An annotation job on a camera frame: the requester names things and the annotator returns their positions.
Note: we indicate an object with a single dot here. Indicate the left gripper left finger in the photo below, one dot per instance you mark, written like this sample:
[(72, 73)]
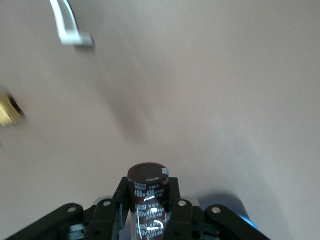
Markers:
[(100, 220)]

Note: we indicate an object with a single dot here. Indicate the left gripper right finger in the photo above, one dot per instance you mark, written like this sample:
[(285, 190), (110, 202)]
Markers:
[(185, 220)]

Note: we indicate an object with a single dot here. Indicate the dark brown electrolytic capacitor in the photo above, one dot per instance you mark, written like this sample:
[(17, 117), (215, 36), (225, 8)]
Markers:
[(150, 190)]

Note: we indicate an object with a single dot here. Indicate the white curved plastic bracket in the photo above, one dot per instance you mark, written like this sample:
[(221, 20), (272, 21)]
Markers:
[(67, 30)]

